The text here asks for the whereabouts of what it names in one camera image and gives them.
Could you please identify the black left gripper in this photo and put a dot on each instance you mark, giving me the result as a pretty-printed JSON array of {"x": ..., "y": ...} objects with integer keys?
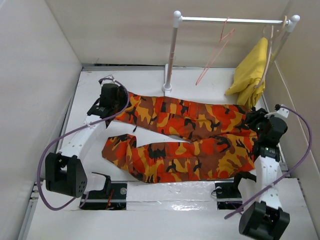
[{"x": 121, "y": 96}]

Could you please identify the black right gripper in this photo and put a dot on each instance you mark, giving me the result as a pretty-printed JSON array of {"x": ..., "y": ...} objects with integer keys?
[{"x": 251, "y": 118}]

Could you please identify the orange camouflage trousers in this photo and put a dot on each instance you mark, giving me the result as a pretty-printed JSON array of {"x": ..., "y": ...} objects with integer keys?
[{"x": 215, "y": 143}]

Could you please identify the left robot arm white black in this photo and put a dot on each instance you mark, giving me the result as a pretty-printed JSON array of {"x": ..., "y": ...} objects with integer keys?
[{"x": 64, "y": 171}]

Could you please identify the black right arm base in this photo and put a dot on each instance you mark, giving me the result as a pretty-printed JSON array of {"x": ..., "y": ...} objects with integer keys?
[{"x": 227, "y": 194}]

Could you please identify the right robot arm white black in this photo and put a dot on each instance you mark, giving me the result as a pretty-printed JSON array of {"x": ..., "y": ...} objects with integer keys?
[{"x": 263, "y": 217}]

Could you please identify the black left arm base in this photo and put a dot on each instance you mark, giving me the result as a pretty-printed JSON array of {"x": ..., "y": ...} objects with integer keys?
[{"x": 104, "y": 194}]

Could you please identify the yellow garment on hanger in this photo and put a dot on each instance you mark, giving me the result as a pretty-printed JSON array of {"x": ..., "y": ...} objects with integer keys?
[{"x": 248, "y": 75}]

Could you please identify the white clothes rack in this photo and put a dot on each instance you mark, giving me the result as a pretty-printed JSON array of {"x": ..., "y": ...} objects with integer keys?
[{"x": 287, "y": 26}]

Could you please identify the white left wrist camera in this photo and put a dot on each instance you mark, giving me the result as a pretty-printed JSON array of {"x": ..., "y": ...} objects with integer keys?
[{"x": 108, "y": 80}]

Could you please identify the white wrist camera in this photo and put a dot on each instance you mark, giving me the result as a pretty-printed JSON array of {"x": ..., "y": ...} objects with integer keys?
[
  {"x": 108, "y": 80},
  {"x": 280, "y": 112}
]

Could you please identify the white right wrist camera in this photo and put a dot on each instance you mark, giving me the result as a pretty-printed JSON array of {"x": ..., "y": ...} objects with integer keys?
[{"x": 280, "y": 112}]

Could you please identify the pink wire hanger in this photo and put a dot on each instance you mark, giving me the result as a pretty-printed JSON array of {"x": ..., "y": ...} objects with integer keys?
[{"x": 223, "y": 41}]

